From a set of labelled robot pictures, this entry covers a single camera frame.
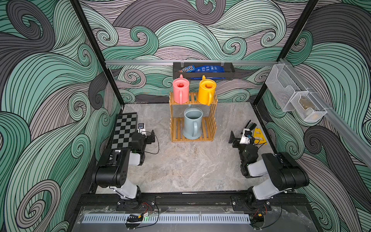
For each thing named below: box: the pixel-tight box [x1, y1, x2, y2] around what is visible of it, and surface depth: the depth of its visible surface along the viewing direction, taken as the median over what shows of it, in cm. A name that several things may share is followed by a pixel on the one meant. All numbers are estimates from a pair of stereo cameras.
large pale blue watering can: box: [181, 105, 204, 140], surface depth 87 cm
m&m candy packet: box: [175, 64, 196, 73], surface depth 94 cm
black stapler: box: [244, 119, 257, 131], surface depth 106 cm
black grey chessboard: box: [111, 112, 138, 150], surface depth 102 cm
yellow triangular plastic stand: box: [253, 127, 268, 145], surface depth 101 cm
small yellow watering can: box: [197, 74, 217, 106], surface depth 78 cm
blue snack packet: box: [194, 64, 226, 73], surface depth 94 cm
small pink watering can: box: [172, 74, 190, 105], surface depth 77 cm
